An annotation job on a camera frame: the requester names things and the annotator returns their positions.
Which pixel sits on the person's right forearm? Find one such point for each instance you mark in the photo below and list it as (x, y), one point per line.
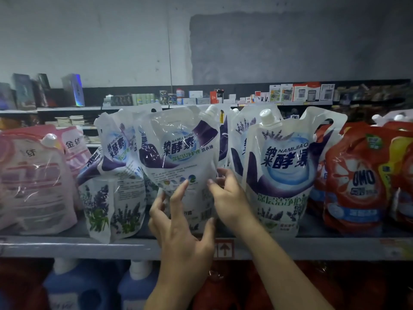
(284, 274)

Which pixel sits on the grey metal shelf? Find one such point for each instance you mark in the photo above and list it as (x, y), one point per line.
(77, 246)

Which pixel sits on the large red detergent bottle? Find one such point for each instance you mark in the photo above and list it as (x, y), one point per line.
(19, 284)

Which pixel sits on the row of boxed goods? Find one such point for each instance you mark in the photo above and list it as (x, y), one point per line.
(39, 90)

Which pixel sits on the person's right hand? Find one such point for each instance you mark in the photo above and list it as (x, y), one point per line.
(232, 203)

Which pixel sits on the row of small bottles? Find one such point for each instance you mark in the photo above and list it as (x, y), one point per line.
(361, 97)

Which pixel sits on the dark background shelf unit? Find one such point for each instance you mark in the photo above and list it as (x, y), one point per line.
(129, 92)

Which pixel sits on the row of red detergent bottles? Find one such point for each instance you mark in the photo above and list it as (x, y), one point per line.
(361, 287)

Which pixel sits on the row of colourful boxes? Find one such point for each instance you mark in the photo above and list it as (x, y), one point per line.
(10, 122)

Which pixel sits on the stacks of folded white packs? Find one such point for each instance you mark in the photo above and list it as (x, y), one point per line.
(71, 120)

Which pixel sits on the person's left hand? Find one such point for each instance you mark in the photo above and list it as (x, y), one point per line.
(184, 255)

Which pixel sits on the white lavender detergent pouches group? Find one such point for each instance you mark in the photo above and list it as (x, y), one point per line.
(110, 190)

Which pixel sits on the red-framed price tag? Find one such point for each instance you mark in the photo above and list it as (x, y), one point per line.
(224, 248)
(397, 248)

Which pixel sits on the pink softener pouch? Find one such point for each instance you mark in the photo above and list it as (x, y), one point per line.
(76, 151)
(32, 184)

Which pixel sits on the row of small toiletry boxes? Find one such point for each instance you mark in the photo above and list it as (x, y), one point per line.
(193, 98)

